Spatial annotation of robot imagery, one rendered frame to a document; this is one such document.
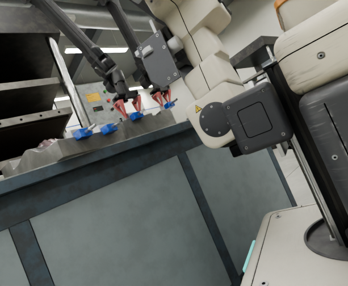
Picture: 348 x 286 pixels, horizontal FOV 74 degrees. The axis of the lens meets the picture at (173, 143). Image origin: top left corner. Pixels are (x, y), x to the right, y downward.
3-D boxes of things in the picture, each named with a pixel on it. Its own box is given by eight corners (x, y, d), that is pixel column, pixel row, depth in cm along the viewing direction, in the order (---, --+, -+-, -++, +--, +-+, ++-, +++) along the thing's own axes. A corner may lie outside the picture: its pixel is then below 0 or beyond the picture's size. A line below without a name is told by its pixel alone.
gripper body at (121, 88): (113, 104, 100) (107, 88, 100) (133, 100, 106) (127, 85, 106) (118, 97, 94) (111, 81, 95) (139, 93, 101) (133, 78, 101)
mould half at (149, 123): (177, 125, 110) (166, 99, 110) (129, 141, 94) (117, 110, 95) (134, 151, 150) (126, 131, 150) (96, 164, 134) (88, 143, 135)
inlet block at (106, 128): (129, 126, 81) (124, 112, 81) (119, 129, 77) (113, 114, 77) (108, 139, 89) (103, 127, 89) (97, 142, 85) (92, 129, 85)
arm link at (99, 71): (95, 66, 94) (108, 55, 99) (88, 79, 104) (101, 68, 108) (117, 87, 97) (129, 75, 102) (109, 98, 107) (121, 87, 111)
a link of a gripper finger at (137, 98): (127, 119, 102) (119, 100, 102) (141, 116, 106) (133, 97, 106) (133, 114, 96) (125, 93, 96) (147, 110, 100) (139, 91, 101)
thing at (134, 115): (152, 114, 93) (147, 101, 93) (142, 116, 90) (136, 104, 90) (138, 125, 103) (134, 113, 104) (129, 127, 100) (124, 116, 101)
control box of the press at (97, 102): (180, 243, 187) (111, 78, 194) (150, 265, 169) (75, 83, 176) (166, 241, 205) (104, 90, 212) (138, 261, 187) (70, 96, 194)
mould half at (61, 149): (126, 140, 89) (116, 114, 90) (63, 156, 68) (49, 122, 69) (67, 174, 119) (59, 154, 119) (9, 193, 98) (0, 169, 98)
